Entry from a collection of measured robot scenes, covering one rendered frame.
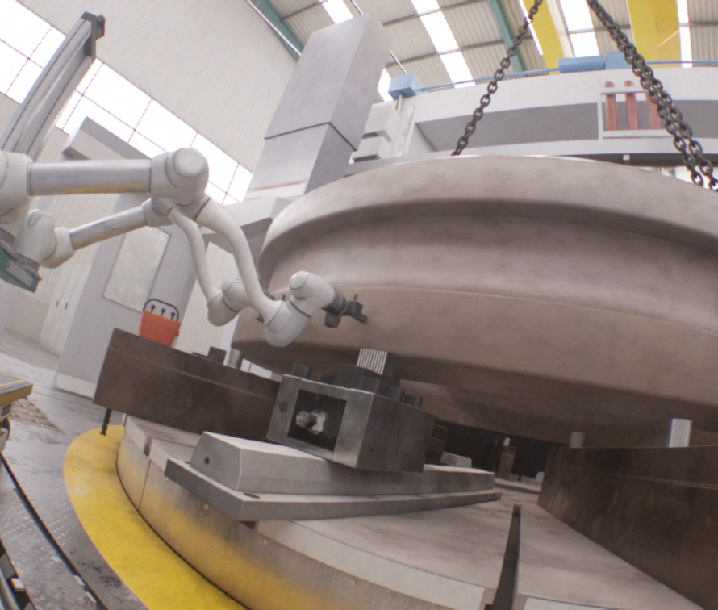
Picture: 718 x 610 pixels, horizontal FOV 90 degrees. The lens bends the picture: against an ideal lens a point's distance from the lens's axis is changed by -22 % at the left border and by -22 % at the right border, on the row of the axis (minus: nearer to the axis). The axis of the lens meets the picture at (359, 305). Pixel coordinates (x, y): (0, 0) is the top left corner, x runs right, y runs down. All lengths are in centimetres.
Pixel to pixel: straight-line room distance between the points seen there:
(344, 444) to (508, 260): 99
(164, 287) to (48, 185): 424
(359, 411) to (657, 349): 102
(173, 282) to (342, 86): 325
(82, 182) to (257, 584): 120
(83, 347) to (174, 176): 398
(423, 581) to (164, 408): 160
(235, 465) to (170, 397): 125
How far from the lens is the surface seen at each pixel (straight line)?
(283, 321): 155
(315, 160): 548
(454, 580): 101
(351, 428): 127
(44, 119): 215
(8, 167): 140
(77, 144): 505
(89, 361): 520
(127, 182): 137
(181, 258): 565
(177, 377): 227
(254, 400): 239
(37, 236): 204
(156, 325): 226
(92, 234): 220
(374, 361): 153
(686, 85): 849
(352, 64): 643
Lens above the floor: 59
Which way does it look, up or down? 14 degrees up
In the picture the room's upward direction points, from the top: 15 degrees clockwise
